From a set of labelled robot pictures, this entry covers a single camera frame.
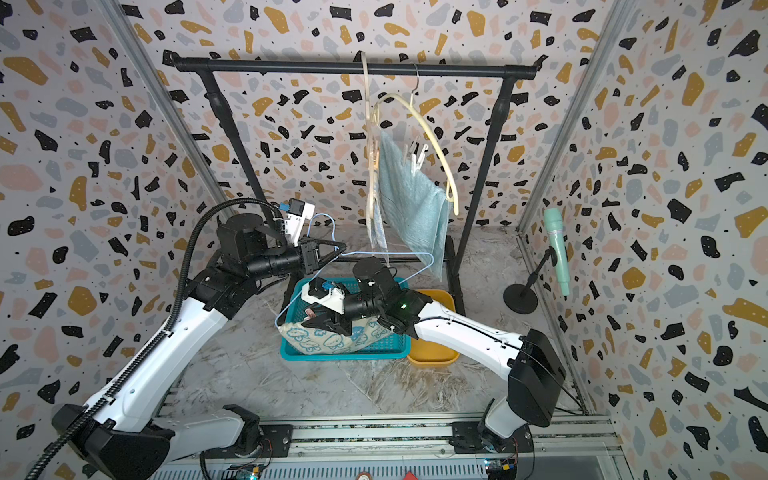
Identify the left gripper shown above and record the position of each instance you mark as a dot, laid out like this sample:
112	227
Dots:
311	252

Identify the cream towel blue cartoon print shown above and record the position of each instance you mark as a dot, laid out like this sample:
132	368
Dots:
314	342

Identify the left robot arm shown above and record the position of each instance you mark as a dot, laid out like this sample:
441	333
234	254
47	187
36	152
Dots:
116	430

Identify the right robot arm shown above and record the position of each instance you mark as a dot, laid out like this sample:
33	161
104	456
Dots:
534	373

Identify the cream plastic hanger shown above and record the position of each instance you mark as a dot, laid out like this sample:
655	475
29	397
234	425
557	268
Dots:
428	137

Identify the beige plastic hanger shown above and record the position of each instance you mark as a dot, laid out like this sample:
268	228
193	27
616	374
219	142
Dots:
369	124

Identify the cream RABBIT lettered towel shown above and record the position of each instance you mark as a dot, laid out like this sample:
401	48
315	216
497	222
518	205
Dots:
374	220

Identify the teal plastic basket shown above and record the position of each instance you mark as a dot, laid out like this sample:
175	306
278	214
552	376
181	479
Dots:
393	347

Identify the light teal towel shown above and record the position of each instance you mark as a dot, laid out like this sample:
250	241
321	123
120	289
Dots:
413	206

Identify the yellow plastic tray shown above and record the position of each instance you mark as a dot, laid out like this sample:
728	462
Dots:
424	354

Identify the white clothespin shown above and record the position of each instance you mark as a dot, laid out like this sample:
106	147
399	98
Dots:
424	151
414	151

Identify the black clothes rack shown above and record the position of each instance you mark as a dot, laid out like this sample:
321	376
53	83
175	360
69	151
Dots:
206	69

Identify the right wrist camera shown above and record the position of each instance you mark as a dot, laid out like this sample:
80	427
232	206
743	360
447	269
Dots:
318	288

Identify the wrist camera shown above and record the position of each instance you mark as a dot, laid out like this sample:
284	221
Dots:
318	288
296	213

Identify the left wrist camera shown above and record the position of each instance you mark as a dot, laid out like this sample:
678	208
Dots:
296	213

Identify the aluminium rail base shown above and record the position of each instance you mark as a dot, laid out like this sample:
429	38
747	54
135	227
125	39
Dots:
419	446

